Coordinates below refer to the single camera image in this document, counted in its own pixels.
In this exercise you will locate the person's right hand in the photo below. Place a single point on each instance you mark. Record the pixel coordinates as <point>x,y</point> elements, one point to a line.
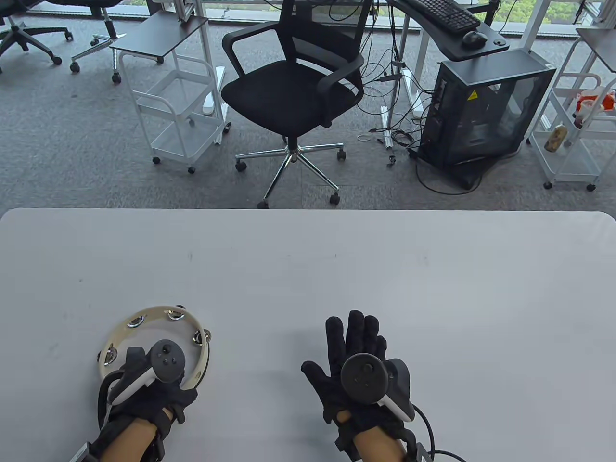
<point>337,392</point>

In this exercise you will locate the person's left hand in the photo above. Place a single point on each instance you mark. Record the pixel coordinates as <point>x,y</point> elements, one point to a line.
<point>144,402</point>

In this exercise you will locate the person's right thumb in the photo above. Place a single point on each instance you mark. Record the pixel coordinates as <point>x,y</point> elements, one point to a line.
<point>317,374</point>

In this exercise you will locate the person's right little finger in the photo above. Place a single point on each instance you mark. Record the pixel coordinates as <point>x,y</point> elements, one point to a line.
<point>381,347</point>

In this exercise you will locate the person's left thumb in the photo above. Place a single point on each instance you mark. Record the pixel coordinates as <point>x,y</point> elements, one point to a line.
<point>185,395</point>

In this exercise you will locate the person's right middle finger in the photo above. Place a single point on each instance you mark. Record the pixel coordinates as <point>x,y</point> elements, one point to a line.
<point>356,332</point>

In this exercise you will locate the white tambourine with metal jingles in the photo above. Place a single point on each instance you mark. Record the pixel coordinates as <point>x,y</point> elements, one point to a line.
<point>144,332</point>

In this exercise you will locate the person's left forearm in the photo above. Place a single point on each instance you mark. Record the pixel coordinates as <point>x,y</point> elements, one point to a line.
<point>127,442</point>

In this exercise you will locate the person's right forearm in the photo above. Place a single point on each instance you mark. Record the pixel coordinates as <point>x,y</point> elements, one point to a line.
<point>380,445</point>

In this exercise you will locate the grey and white glove controller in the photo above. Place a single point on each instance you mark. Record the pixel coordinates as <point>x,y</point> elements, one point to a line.
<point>365,378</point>
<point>166,358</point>

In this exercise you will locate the black mesh office chair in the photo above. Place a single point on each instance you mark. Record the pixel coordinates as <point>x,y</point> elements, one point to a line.
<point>288,96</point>

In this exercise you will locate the black computer tower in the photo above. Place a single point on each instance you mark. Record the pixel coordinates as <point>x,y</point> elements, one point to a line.
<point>486,110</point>

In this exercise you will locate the white cart with dark top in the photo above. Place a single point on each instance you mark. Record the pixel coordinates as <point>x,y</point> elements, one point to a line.
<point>568,159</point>
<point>159,36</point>

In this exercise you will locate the brown bottle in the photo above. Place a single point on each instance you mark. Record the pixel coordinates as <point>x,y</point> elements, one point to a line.
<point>556,138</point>

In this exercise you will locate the black curved desk white legs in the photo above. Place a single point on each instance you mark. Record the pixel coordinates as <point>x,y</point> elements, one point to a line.
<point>452,43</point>

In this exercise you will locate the black computer mouse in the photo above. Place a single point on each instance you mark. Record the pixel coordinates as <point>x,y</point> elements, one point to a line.
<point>474,38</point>

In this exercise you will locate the red and white packets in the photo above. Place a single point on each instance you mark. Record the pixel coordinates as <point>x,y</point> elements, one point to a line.
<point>594,103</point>

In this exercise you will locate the black keyboard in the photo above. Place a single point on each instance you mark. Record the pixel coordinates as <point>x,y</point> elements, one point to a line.
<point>445,13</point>

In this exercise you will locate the office chair with silver base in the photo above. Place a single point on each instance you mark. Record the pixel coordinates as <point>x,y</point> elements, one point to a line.
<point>103,36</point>

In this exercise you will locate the black office chair black base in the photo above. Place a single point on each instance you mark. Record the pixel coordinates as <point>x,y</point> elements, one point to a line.
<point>21,36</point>

